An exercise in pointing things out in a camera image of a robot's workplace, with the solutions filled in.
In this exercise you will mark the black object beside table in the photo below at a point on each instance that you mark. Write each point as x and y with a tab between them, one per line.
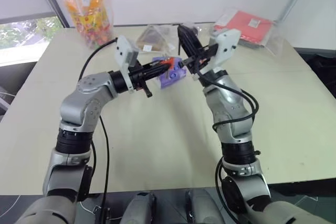
321	62

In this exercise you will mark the clear bag with brown contents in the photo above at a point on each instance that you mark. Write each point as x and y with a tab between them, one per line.
153	37

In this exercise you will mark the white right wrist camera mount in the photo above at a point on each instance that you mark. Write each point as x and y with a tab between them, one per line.
227	43

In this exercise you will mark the dark grey rounded shape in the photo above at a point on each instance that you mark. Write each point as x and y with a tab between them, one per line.
141	207

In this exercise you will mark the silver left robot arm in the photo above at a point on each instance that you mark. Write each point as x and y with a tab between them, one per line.
86	98

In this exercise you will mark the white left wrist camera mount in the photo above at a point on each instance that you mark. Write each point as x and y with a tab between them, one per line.
123	48

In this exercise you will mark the small clear plastic bag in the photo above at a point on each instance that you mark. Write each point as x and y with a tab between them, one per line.
205	30

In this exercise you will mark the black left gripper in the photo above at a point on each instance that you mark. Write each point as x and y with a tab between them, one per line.
136	75

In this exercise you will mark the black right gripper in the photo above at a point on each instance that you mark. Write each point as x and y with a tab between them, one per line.
197	61

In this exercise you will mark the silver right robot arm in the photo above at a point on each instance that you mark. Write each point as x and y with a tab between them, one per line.
231	119

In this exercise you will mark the orange candy bag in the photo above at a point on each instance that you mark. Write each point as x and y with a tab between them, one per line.
89	16

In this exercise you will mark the purple packaging card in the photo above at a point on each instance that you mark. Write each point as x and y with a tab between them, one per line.
172	77

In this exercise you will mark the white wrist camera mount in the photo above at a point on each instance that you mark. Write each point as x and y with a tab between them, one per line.
227	43
123	48

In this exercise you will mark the red folder in plastic bag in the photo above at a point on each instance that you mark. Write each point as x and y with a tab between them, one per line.
249	27

